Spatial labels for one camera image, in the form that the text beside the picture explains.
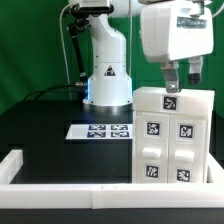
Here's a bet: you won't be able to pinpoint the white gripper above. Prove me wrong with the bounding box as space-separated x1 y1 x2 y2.
140 1 213 93

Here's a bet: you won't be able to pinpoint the white cabinet body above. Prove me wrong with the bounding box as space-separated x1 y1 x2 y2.
132 112 211 183

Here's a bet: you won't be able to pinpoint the white cabinet top box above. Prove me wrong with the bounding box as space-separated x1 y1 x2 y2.
133 87 215 117

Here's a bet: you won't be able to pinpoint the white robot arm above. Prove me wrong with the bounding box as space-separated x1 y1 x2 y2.
68 0 215 111

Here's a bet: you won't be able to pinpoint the white base tag plate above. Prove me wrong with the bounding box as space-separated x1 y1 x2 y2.
66 124 133 140

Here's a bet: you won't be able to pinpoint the white U-shaped obstacle fence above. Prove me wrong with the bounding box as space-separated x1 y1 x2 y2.
0 150 224 209

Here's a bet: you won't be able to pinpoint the white cable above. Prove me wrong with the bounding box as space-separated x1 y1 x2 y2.
58 2 81 84

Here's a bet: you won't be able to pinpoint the black cables on table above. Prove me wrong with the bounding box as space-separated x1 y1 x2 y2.
22 83 84 102

